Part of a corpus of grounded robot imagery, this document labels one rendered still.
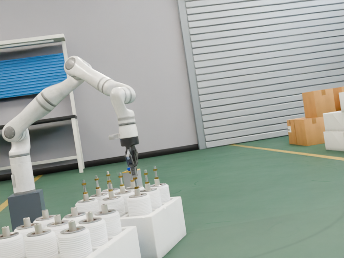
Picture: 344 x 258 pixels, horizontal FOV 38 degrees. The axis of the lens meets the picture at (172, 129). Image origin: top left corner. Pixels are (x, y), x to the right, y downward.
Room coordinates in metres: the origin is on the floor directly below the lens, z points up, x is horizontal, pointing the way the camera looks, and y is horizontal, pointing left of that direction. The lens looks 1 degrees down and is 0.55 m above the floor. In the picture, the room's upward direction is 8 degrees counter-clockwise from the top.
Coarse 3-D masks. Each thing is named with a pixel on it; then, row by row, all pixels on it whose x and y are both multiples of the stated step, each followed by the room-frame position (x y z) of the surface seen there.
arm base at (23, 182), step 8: (16, 160) 2.22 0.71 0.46; (24, 160) 2.23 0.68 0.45; (16, 168) 2.22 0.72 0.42; (24, 168) 2.23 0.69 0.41; (16, 176) 2.22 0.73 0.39; (24, 176) 2.22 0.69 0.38; (32, 176) 2.26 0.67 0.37; (16, 184) 2.22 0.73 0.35; (24, 184) 2.22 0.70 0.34; (32, 184) 2.25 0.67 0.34; (16, 192) 2.23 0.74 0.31; (24, 192) 2.22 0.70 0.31
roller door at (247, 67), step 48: (192, 0) 7.34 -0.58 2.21; (240, 0) 7.43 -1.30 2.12; (288, 0) 7.54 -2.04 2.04; (336, 0) 7.66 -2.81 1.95; (192, 48) 7.32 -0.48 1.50; (240, 48) 7.42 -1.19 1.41; (288, 48) 7.53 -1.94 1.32; (336, 48) 7.64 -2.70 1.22; (192, 96) 7.32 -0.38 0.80; (240, 96) 7.41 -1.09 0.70; (288, 96) 7.52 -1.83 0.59
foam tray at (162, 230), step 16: (160, 208) 2.03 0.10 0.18; (176, 208) 2.18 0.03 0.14; (128, 224) 1.92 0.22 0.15; (144, 224) 1.90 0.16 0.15; (160, 224) 1.97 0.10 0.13; (176, 224) 2.15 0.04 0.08; (144, 240) 1.91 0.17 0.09; (160, 240) 1.94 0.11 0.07; (176, 240) 2.12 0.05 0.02; (144, 256) 1.91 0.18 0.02; (160, 256) 1.92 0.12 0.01
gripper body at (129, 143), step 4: (136, 136) 1.97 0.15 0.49; (120, 140) 1.98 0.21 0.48; (124, 140) 1.96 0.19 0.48; (128, 140) 1.95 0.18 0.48; (132, 140) 1.96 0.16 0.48; (136, 140) 1.97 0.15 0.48; (124, 144) 1.96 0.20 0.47; (128, 144) 1.95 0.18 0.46; (132, 144) 1.96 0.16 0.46; (136, 144) 1.97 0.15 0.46; (128, 148) 1.95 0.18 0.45; (132, 148) 1.97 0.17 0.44; (132, 152) 1.97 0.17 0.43; (132, 156) 1.96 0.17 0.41
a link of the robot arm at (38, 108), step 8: (40, 96) 2.18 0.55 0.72; (32, 104) 2.19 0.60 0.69; (40, 104) 2.18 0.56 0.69; (48, 104) 2.18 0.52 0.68; (24, 112) 2.20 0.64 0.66; (32, 112) 2.19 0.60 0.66; (40, 112) 2.19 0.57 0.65; (48, 112) 2.21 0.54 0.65; (16, 120) 2.20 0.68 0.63; (24, 120) 2.20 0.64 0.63; (32, 120) 2.20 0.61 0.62; (8, 128) 2.21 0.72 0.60; (16, 128) 2.20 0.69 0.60; (24, 128) 2.20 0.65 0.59; (8, 136) 2.21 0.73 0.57; (16, 136) 2.21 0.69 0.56
